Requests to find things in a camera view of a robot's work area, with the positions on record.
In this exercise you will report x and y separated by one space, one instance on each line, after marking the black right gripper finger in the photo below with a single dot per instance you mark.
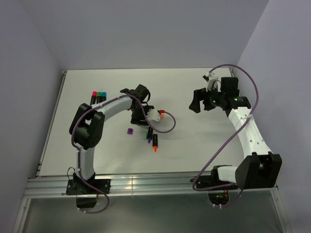
199 95
195 107

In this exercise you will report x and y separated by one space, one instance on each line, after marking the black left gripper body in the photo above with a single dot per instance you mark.
138 116

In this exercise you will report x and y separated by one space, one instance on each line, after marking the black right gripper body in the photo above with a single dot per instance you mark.
213 99

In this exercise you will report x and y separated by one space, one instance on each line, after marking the pale green pen cap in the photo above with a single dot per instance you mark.
144 135

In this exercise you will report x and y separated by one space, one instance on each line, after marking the black purple tip highlighter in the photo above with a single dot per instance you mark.
150 134

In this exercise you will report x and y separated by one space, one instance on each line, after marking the black green tip highlighter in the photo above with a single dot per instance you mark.
98 99

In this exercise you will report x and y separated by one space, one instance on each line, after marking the black pink tip highlighter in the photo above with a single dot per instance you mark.
93 100

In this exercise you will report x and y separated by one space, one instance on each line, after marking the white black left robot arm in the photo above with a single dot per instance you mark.
87 127

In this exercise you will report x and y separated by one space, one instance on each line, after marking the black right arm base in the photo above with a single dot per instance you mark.
221 197

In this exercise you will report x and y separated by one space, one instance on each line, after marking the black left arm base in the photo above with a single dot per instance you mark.
87 197

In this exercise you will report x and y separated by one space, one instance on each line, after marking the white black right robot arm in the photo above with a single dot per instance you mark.
260 166

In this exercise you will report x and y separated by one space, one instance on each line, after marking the black orange tip highlighter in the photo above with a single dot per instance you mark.
155 142

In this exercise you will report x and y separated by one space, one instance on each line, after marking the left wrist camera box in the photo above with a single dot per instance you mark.
154 116

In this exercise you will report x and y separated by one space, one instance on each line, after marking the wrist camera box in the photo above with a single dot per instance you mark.
154 116
211 80

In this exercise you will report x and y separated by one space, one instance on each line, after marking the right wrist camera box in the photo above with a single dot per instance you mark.
211 80

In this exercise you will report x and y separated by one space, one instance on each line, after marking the aluminium front rail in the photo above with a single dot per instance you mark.
120 185

